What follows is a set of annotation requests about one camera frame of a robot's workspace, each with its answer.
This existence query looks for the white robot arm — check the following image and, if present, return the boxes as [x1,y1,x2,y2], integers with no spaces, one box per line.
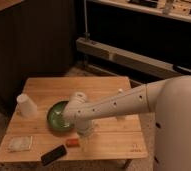
[63,75,191,171]

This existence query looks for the wooden folding table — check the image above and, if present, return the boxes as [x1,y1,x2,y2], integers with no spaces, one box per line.
[0,77,148,162]

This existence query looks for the black smartphone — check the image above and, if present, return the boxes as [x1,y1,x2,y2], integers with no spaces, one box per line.
[41,145,67,166]

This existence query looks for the white upside-down cup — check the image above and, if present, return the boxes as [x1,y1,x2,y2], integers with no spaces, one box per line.
[17,93,37,117]

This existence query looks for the green bowl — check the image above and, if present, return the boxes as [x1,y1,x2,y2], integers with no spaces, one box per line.
[47,101,74,132]

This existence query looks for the white sponge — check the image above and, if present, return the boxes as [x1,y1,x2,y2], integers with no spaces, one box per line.
[8,136,32,152]

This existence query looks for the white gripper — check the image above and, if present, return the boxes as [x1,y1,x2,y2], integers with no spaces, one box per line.
[75,120,93,147]

